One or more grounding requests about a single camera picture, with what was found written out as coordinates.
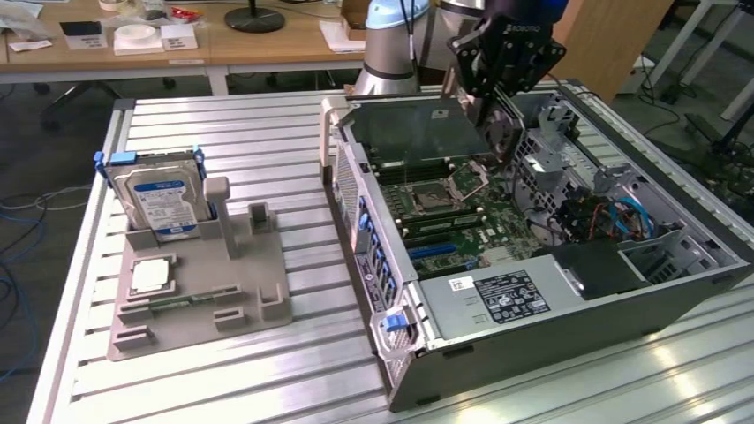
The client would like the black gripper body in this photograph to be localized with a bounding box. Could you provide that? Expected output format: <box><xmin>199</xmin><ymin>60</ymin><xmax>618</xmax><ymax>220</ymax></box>
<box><xmin>482</xmin><ymin>0</ymin><xmax>562</xmax><ymax>50</ymax></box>

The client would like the wooden cabinet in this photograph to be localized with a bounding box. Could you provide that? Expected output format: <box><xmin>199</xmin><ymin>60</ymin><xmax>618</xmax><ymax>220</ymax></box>
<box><xmin>528</xmin><ymin>0</ymin><xmax>676</xmax><ymax>102</ymax></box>

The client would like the cardboard box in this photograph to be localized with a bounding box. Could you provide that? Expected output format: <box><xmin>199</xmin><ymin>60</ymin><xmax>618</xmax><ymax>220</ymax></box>
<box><xmin>339</xmin><ymin>0</ymin><xmax>377</xmax><ymax>31</ymax></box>

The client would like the white paper stack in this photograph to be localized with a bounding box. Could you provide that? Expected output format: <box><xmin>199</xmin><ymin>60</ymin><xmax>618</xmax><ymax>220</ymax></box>
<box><xmin>319</xmin><ymin>19</ymin><xmax>367</xmax><ymax>53</ymax></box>

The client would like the black RAM slot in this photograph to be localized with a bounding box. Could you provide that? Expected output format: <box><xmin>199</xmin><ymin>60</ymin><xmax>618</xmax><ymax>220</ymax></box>
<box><xmin>372</xmin><ymin>162</ymin><xmax>450</xmax><ymax>173</ymax></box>
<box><xmin>403</xmin><ymin>225</ymin><xmax>482</xmax><ymax>238</ymax></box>
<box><xmin>373</xmin><ymin>166</ymin><xmax>452</xmax><ymax>178</ymax></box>
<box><xmin>404</xmin><ymin>230</ymin><xmax>479</xmax><ymax>243</ymax></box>
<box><xmin>369</xmin><ymin>157</ymin><xmax>447</xmax><ymax>169</ymax></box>
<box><xmin>376</xmin><ymin>170</ymin><xmax>455</xmax><ymax>183</ymax></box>

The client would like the perforated silver disk bay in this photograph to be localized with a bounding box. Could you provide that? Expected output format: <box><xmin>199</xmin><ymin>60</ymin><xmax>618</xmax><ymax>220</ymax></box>
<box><xmin>515</xmin><ymin>126</ymin><xmax>648</xmax><ymax>248</ymax></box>

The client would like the metal socket cover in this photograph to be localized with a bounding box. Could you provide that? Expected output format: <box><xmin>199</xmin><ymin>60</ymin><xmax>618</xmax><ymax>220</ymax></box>
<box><xmin>447</xmin><ymin>159</ymin><xmax>491</xmax><ymax>195</ymax></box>

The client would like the CPU socket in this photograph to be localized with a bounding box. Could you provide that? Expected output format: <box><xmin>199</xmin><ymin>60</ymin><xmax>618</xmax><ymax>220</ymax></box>
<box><xmin>407</xmin><ymin>179</ymin><xmax>456</xmax><ymax>212</ymax></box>

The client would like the green motherboard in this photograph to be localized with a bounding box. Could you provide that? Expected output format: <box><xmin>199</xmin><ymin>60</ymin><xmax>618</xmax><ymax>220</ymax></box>
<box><xmin>367</xmin><ymin>152</ymin><xmax>558</xmax><ymax>282</ymax></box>

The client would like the green RAM stick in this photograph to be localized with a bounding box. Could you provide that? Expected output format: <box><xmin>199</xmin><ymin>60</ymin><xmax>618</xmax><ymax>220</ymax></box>
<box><xmin>145</xmin><ymin>294</ymin><xmax>216</xmax><ymax>310</ymax></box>
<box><xmin>399</xmin><ymin>213</ymin><xmax>488</xmax><ymax>231</ymax></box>

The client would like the black equipment stand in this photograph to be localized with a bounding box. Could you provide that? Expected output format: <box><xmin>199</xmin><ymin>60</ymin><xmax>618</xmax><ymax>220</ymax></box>
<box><xmin>682</xmin><ymin>112</ymin><xmax>754</xmax><ymax>208</ymax></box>

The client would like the black round lamp base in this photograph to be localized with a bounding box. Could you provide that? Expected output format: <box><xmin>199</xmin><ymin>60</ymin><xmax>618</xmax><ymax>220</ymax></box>
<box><xmin>223</xmin><ymin>0</ymin><xmax>287</xmax><ymax>34</ymax></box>

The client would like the blue expansion slot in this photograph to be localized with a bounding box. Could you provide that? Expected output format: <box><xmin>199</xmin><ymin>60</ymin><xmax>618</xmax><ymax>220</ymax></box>
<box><xmin>408</xmin><ymin>244</ymin><xmax>467</xmax><ymax>261</ymax></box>

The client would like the silver chipset heat sink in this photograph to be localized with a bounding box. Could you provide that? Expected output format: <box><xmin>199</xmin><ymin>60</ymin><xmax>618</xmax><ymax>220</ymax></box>
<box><xmin>483</xmin><ymin>246</ymin><xmax>515</xmax><ymax>267</ymax></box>

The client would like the red packet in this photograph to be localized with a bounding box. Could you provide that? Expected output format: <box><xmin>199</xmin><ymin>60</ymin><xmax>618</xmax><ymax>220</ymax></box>
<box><xmin>169</xmin><ymin>4</ymin><xmax>205</xmax><ymax>24</ymax></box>

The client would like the small white box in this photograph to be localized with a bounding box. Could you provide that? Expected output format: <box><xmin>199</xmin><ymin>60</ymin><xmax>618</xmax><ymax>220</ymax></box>
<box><xmin>159</xmin><ymin>22</ymin><xmax>197</xmax><ymax>52</ymax></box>

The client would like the silver power supply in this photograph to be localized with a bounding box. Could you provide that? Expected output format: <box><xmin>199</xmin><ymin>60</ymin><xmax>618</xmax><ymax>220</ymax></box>
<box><xmin>411</xmin><ymin>259</ymin><xmax>588</xmax><ymax>351</ymax></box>

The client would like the blue case latch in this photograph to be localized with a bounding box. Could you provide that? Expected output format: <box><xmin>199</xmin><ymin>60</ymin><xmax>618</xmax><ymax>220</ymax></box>
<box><xmin>379</xmin><ymin>313</ymin><xmax>412</xmax><ymax>333</ymax></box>

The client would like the hard disk with blue caddy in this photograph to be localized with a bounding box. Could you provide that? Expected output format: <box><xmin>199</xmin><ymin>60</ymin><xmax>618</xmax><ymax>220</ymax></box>
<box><xmin>93</xmin><ymin>148</ymin><xmax>207</xmax><ymax>243</ymax></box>

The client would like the white box black lid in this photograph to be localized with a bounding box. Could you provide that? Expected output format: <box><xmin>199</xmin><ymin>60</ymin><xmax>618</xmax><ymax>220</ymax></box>
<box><xmin>57</xmin><ymin>20</ymin><xmax>108</xmax><ymax>50</ymax></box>

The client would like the black open PC case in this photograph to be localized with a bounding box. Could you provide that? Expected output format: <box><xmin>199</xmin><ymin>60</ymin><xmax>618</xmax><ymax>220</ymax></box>
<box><xmin>316</xmin><ymin>86</ymin><xmax>754</xmax><ymax>414</ymax></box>

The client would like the black office chair base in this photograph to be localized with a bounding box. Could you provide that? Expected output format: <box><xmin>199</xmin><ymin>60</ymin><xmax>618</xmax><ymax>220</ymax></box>
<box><xmin>32</xmin><ymin>78</ymin><xmax>177</xmax><ymax>132</ymax></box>

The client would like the silver CPU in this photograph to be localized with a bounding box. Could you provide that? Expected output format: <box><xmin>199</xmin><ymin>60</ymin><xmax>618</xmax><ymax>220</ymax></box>
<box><xmin>129</xmin><ymin>260</ymin><xmax>172</xmax><ymax>293</ymax></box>

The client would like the white paper slip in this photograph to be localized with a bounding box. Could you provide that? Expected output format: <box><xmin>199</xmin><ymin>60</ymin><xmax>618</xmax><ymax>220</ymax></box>
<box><xmin>6</xmin><ymin>39</ymin><xmax>55</xmax><ymax>53</ymax></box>

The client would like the grey parts rack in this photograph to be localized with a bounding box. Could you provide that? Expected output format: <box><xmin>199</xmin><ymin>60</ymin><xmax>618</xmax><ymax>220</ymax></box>
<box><xmin>105</xmin><ymin>175</ymin><xmax>293</xmax><ymax>362</ymax></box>

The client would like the clear plastic bag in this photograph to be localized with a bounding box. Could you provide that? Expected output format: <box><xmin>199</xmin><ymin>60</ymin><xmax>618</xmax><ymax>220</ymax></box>
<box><xmin>0</xmin><ymin>3</ymin><xmax>60</xmax><ymax>42</ymax></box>

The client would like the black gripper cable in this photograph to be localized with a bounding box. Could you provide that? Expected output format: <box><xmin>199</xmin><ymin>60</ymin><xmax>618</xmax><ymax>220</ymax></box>
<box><xmin>398</xmin><ymin>0</ymin><xmax>424</xmax><ymax>89</ymax></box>

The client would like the white desk frame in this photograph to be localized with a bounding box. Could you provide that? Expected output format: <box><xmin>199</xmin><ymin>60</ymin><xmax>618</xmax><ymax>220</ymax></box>
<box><xmin>644</xmin><ymin>0</ymin><xmax>754</xmax><ymax>120</ymax></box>

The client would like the black wire bundle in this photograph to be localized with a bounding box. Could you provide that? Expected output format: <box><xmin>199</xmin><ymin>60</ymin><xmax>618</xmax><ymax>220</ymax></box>
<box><xmin>556</xmin><ymin>187</ymin><xmax>619</xmax><ymax>245</ymax></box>

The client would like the red wire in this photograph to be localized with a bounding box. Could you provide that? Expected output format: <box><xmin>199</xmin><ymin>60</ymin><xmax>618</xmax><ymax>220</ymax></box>
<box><xmin>587</xmin><ymin>201</ymin><xmax>618</xmax><ymax>243</ymax></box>

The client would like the silver disk bay bracket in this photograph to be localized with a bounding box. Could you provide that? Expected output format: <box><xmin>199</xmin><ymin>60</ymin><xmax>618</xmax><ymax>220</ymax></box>
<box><xmin>618</xmin><ymin>223</ymin><xmax>738</xmax><ymax>286</ymax></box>

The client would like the grey floor cable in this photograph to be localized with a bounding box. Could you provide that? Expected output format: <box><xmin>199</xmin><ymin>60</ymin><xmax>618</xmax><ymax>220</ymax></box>
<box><xmin>0</xmin><ymin>183</ymin><xmax>96</xmax><ymax>213</ymax></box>

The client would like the blue floor cable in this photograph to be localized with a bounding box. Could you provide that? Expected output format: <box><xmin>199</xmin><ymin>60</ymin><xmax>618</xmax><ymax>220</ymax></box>
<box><xmin>0</xmin><ymin>211</ymin><xmax>45</xmax><ymax>381</ymax></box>

